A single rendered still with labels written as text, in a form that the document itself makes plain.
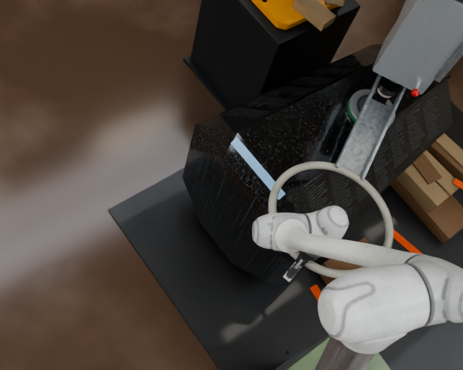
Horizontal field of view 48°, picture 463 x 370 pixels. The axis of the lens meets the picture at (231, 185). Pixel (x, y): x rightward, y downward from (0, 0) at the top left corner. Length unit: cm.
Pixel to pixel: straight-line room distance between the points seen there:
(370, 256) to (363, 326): 34
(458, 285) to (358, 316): 21
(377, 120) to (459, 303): 126
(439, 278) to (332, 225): 53
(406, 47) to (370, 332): 124
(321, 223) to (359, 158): 64
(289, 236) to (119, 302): 136
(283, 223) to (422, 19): 88
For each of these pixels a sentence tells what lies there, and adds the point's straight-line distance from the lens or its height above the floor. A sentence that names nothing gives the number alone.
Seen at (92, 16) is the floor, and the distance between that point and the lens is 366.
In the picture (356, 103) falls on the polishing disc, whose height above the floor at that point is 85.
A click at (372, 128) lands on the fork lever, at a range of 223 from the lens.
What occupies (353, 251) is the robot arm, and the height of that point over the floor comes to 141.
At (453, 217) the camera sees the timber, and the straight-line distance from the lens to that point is 333.
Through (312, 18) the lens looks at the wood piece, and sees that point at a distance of 274.
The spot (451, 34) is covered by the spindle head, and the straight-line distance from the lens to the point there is 199.
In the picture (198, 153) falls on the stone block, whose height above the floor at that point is 59.
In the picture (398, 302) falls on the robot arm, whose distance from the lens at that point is 107.
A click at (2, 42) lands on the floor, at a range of 354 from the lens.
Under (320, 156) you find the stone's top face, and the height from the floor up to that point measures 83.
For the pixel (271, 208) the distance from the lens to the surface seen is 189.
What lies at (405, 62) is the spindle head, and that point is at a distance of 210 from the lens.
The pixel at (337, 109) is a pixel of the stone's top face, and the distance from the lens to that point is 239.
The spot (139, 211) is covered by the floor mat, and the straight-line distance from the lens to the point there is 283.
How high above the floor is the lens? 257
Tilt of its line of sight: 59 degrees down
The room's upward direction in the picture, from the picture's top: 23 degrees clockwise
